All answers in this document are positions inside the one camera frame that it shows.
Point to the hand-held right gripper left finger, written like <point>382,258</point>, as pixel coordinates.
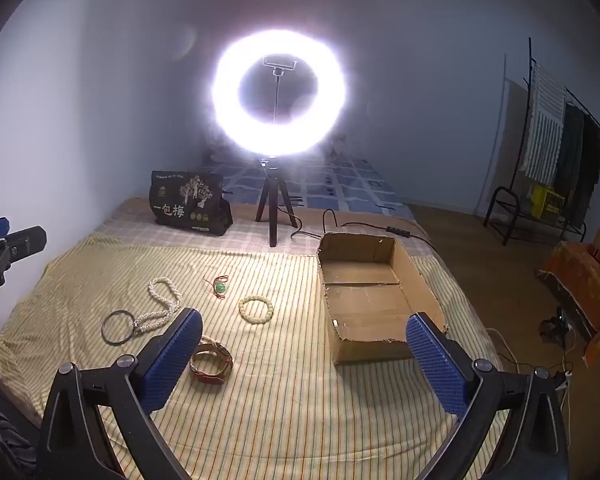
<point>175,355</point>

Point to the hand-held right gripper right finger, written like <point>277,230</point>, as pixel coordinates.
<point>435,360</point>

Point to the black bangle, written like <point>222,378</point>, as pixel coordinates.
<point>103,329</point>

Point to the cardboard box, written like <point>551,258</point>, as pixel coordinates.
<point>370,305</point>

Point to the beige checked sheet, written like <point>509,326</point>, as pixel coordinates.
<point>130,220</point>

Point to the yellow striped sheet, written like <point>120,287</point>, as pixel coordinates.
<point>280,410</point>

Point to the black device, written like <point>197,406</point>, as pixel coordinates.
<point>555,327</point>

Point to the black printed bag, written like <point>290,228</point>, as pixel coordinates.
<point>190,205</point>

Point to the dark striped cloth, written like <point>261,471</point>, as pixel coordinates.
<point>5,440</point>

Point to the black clothes rack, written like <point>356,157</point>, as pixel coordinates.
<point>505,200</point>

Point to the black tripod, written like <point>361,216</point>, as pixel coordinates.
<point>272,210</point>

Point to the yellow box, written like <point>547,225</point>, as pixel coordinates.
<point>547,202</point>

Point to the blue patterned blanket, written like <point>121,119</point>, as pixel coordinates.
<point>340,185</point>

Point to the floral printed pillow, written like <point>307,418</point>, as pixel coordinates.
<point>340,149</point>

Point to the grey flat board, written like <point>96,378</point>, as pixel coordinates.
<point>505,135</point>

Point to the black garment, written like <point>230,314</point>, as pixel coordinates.
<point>590,170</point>

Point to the dark green garment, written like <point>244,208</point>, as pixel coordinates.
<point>570,155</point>

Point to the white striped towel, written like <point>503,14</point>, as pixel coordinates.
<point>545,120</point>

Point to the phone holder clamp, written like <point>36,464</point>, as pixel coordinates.
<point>280,62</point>

